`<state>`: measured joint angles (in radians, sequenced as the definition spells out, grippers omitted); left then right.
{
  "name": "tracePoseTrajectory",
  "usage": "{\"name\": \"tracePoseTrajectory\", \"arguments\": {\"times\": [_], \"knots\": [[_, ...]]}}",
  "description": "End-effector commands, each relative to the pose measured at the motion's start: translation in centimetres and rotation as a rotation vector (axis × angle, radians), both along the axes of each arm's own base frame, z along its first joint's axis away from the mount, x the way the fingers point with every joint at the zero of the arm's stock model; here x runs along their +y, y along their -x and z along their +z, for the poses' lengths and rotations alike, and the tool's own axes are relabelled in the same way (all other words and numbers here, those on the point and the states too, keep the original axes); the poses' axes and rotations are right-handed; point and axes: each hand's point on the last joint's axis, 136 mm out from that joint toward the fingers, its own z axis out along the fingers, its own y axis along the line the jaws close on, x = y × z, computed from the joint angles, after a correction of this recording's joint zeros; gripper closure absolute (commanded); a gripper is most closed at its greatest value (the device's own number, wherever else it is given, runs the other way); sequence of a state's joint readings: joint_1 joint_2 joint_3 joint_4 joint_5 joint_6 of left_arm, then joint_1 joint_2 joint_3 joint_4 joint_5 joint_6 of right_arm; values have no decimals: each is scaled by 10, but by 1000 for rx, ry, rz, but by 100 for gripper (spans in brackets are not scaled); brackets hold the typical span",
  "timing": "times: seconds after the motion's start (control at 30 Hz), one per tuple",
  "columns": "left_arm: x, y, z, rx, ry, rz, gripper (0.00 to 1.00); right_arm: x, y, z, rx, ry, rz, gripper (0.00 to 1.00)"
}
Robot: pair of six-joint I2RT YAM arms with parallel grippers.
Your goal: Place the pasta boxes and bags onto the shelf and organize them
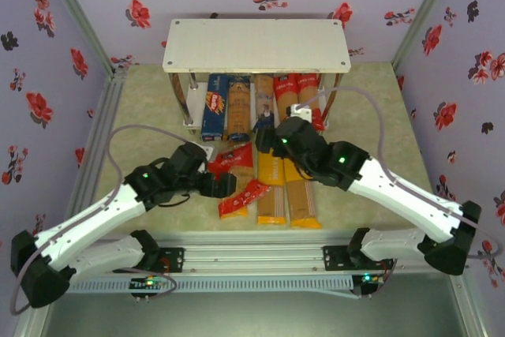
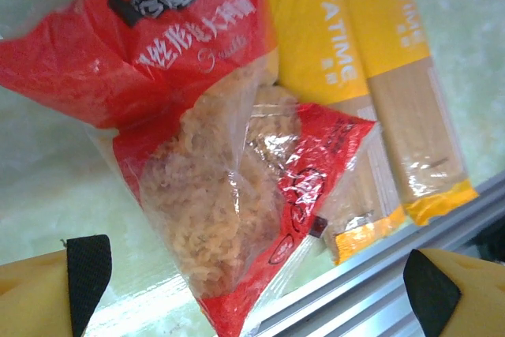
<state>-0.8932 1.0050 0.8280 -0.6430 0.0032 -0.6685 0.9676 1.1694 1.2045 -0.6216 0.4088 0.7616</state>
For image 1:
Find wide red macaroni bag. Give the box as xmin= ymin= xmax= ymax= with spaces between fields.
xmin=206 ymin=142 xmax=272 ymax=222

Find blue and tan pasta box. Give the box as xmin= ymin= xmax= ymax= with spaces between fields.
xmin=226 ymin=74 xmax=253 ymax=143

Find yellow spaghetti bag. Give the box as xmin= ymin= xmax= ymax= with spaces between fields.
xmin=256 ymin=150 xmax=286 ymax=226
xmin=283 ymin=156 xmax=323 ymax=230

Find blue Barilla spaghetti box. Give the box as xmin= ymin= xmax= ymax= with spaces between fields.
xmin=200 ymin=73 xmax=231 ymax=143

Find white two-tier shelf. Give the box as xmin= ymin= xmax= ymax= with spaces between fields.
xmin=162 ymin=17 xmax=353 ymax=135

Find left circuit board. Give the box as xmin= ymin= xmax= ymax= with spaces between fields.
xmin=129 ymin=276 xmax=170 ymax=295

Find circuit board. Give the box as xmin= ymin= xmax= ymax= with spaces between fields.
xmin=129 ymin=276 xmax=170 ymax=295
xmin=359 ymin=272 xmax=387 ymax=297

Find right circuit board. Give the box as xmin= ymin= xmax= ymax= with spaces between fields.
xmin=359 ymin=272 xmax=387 ymax=297

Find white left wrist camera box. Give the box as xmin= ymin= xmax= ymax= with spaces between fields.
xmin=196 ymin=144 xmax=217 ymax=161

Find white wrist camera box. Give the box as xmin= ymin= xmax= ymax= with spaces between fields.
xmin=289 ymin=103 xmax=324 ymax=132
xmin=196 ymin=144 xmax=217 ymax=161

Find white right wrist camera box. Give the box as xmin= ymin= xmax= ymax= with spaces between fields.
xmin=289 ymin=103 xmax=324 ymax=132

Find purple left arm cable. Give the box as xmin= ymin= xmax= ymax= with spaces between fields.
xmin=8 ymin=123 xmax=211 ymax=316

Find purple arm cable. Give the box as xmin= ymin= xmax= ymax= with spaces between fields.
xmin=8 ymin=123 xmax=211 ymax=316
xmin=301 ymin=84 xmax=505 ymax=299

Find aluminium base frame rails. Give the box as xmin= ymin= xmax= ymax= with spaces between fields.
xmin=38 ymin=229 xmax=471 ymax=275

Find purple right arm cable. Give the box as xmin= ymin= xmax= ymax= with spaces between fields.
xmin=301 ymin=84 xmax=505 ymax=299

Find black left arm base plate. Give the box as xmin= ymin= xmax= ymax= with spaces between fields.
xmin=155 ymin=246 xmax=186 ymax=274

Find white slotted cable duct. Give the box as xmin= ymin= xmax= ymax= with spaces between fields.
xmin=69 ymin=277 xmax=355 ymax=293

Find aluminium side frame rail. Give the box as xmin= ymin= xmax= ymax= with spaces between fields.
xmin=65 ymin=69 xmax=128 ymax=219

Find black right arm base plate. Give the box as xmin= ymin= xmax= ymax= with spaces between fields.
xmin=322 ymin=245 xmax=396 ymax=273

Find aluminium corner post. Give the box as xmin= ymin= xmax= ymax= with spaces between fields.
xmin=389 ymin=0 xmax=463 ymax=74
xmin=36 ymin=0 xmax=120 ymax=74

